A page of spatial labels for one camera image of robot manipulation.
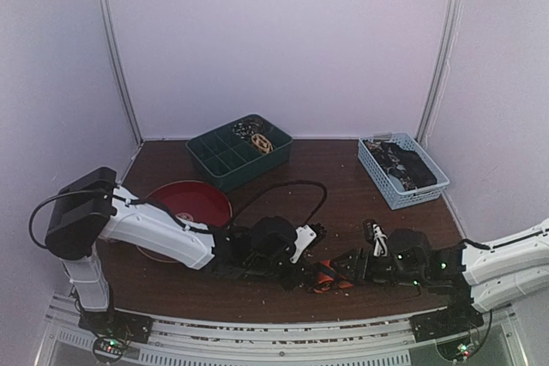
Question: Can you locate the orange navy striped tie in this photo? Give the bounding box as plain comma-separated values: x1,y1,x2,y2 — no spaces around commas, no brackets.
308,260,354,294

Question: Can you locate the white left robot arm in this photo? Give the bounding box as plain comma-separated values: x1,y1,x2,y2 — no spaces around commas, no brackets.
28,167,323,335

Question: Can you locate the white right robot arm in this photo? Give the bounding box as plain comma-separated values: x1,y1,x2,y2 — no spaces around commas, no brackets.
331,220,548,333

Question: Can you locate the light blue perforated basket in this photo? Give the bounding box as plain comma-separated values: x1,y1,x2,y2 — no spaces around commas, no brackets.
358,133,449,210

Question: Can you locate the plain black tie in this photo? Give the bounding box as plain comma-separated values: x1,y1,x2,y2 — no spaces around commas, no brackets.
394,143,437,189

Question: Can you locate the red round tray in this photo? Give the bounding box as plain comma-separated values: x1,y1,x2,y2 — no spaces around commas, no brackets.
135,180,233,264

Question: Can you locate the dark green divided organizer box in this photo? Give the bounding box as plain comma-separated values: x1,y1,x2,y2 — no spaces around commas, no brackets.
185,114,293,193

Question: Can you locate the tan patterned rolled tie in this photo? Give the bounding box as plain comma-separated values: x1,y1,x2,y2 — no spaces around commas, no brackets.
250,134,274,154

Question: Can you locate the black white rolled tie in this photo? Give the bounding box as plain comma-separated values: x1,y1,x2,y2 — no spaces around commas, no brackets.
232,117,265,141

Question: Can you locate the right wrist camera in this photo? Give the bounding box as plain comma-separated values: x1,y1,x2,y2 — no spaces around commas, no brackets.
363,219,389,257

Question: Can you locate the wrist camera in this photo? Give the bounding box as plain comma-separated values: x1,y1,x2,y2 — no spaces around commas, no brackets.
363,219,389,257
290,224,327,264

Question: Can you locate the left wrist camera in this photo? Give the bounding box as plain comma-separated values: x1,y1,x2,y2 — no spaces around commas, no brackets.
290,224,327,264

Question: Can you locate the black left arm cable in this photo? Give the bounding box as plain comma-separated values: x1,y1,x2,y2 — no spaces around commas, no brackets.
233,180,329,230

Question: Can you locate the right aluminium frame post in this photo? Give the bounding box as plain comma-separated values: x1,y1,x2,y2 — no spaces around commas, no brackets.
416,0,462,147

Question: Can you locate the aluminium frame post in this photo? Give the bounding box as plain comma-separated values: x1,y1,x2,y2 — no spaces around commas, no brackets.
98,0,144,145
416,0,462,147

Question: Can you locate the left aluminium frame post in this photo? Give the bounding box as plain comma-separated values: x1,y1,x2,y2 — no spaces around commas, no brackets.
98,0,144,145

